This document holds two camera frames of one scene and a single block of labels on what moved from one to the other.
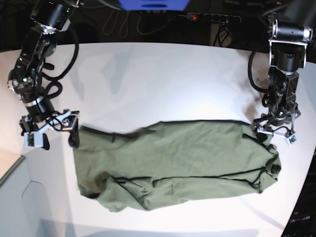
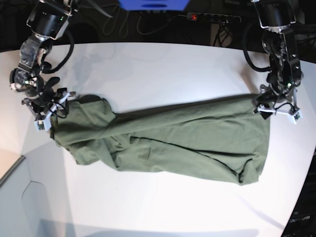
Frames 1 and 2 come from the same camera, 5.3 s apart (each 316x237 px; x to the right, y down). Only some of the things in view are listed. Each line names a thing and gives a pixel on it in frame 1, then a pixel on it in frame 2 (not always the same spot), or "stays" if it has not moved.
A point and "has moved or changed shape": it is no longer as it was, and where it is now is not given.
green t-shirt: (137, 170) has moved or changed shape
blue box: (154, 5) stays
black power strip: (213, 17) stays
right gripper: (280, 123) to (268, 102)
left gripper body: (65, 121) to (45, 107)
